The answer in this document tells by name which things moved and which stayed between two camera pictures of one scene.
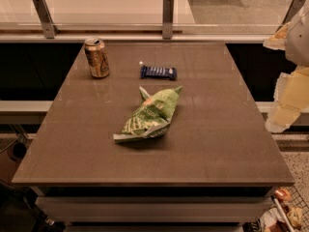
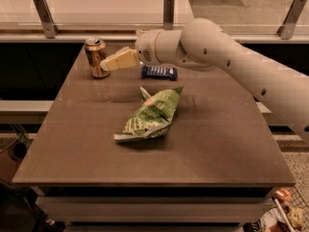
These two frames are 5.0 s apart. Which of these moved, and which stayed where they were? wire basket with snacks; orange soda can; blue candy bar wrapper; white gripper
Moved: white gripper
Stayed: blue candy bar wrapper; orange soda can; wire basket with snacks
